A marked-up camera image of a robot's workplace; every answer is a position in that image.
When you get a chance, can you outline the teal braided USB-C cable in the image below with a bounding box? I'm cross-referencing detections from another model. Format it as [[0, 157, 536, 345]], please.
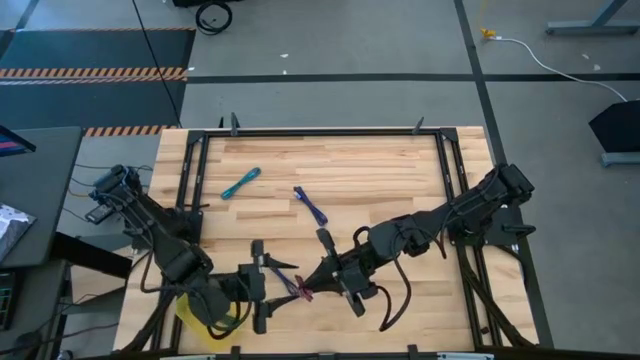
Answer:
[[220, 167, 262, 200]]

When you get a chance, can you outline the white floor cable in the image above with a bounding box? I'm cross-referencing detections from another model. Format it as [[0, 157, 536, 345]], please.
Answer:
[[488, 35, 629, 104]]

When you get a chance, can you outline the grey metal stand foot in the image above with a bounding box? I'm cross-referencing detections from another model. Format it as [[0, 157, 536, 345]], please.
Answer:
[[599, 151, 640, 168], [544, 0, 640, 36]]

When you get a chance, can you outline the red braided USB-C cable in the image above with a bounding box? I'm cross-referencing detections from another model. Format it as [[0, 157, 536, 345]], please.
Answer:
[[294, 274, 314, 303]]

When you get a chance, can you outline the black metal table frame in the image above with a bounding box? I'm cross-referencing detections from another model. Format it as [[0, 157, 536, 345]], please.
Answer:
[[149, 125, 554, 360]]

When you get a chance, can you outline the printed paper sheet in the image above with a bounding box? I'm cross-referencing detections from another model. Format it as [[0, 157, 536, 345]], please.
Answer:
[[0, 202, 38, 264]]

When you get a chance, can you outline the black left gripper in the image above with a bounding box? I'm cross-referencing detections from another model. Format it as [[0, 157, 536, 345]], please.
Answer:
[[219, 239, 302, 335]]

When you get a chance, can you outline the black box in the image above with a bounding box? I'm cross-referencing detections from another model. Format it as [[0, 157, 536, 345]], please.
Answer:
[[588, 99, 640, 154]]

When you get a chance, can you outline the thin black hanging cable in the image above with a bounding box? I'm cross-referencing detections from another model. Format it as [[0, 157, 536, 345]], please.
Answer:
[[131, 0, 184, 129]]

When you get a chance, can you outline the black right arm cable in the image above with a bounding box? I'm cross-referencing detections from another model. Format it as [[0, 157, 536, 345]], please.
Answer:
[[375, 257, 414, 333]]

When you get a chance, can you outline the coiled black cable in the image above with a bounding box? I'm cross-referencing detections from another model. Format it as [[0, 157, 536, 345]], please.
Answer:
[[194, 0, 234, 36]]

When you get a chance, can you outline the grey desk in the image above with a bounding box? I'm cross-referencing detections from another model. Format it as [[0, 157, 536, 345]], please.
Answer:
[[0, 125, 84, 270]]

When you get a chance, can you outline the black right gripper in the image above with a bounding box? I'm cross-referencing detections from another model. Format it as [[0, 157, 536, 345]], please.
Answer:
[[303, 227, 381, 319]]

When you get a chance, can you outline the dark screen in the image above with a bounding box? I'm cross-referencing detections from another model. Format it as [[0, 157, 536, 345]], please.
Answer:
[[0, 124, 37, 159]]

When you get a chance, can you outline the purple braided USB-C cable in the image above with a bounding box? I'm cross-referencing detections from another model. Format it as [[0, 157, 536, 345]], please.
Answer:
[[293, 186, 329, 227], [268, 267, 301, 297]]

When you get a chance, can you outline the black keyboard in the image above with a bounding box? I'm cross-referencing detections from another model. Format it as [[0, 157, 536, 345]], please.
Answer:
[[0, 269, 20, 331]]

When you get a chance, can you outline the black hazard-striped floor mat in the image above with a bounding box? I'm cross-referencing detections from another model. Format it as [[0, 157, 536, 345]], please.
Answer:
[[0, 27, 197, 139]]

